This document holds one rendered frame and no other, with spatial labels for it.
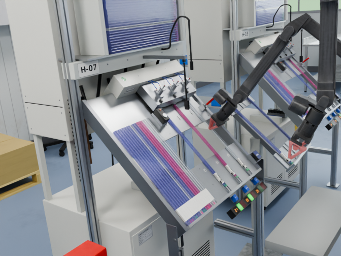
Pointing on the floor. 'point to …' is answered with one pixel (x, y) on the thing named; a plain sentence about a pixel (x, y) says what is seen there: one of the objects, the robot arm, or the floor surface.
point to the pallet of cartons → (17, 164)
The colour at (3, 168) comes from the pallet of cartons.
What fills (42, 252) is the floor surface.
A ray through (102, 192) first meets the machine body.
